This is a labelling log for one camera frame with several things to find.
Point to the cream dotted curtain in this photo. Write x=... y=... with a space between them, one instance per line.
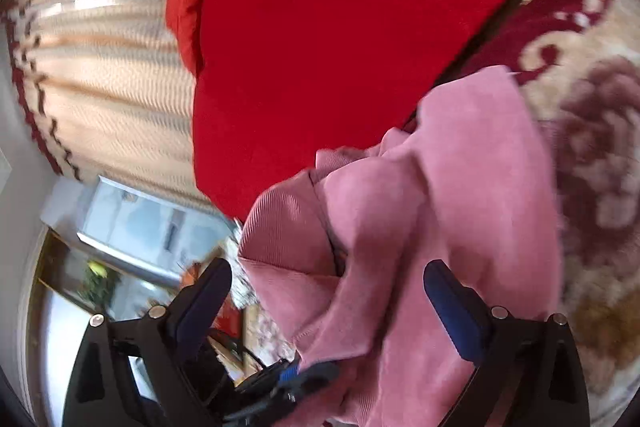
x=110 y=82

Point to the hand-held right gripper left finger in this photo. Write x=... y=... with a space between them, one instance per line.
x=200 y=307

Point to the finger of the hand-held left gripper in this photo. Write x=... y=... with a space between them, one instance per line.
x=312 y=377

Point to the floral plush blanket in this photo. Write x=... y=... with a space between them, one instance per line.
x=600 y=157

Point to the red pillow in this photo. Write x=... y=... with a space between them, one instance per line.
x=190 y=7

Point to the red quilt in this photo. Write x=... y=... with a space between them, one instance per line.
x=325 y=32

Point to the red cloth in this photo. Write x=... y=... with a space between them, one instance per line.
x=230 y=314

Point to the flower bouquet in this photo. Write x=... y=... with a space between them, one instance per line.
x=100 y=282

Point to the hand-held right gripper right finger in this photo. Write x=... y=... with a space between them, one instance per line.
x=455 y=312

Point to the window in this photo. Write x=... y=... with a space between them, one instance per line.
x=140 y=227

